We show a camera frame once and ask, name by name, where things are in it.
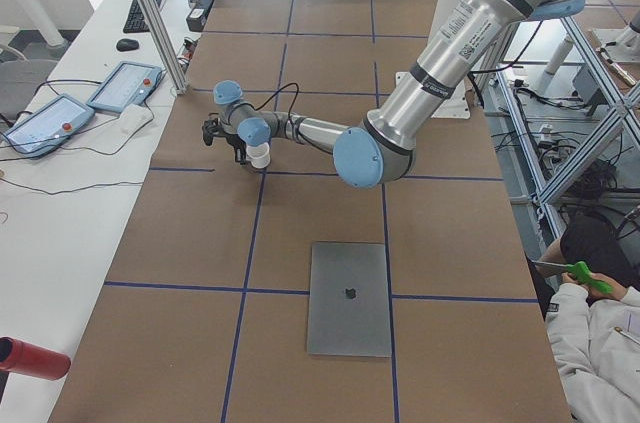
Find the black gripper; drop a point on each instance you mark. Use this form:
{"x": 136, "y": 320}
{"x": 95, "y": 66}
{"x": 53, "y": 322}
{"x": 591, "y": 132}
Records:
{"x": 233, "y": 142}

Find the white cup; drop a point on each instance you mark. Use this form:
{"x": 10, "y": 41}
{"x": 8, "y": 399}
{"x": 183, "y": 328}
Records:
{"x": 259, "y": 156}

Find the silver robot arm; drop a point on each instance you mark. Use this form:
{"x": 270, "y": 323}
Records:
{"x": 382, "y": 147}

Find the grey closed laptop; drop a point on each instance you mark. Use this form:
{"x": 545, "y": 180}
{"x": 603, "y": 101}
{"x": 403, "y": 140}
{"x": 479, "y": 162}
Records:
{"x": 348, "y": 302}

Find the white cloth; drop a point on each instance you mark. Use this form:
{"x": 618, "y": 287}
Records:
{"x": 133, "y": 118}

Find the far blue teach pendant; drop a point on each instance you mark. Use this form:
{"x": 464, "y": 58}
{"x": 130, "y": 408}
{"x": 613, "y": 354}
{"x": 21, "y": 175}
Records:
{"x": 129, "y": 83}

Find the blue teach pendant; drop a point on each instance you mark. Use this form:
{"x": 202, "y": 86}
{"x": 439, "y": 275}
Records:
{"x": 49, "y": 127}
{"x": 129, "y": 83}

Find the black desktop box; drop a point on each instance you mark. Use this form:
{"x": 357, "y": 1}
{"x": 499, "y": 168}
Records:
{"x": 197, "y": 17}

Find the black computer mouse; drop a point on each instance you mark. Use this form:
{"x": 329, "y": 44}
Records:
{"x": 127, "y": 44}

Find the near blue teach pendant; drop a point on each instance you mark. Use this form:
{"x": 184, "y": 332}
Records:
{"x": 49, "y": 127}

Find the red bottle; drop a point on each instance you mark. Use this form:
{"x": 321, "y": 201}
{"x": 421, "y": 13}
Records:
{"x": 28, "y": 359}

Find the seated person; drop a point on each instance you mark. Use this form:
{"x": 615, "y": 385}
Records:
{"x": 594, "y": 337}

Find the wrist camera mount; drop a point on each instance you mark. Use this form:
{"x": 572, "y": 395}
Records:
{"x": 211, "y": 129}

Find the aluminium frame post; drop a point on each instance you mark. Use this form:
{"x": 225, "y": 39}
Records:
{"x": 164, "y": 47}

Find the green handled tool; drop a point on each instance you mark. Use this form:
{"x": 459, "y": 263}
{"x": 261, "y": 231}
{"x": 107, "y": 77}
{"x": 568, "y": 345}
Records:
{"x": 581, "y": 273}

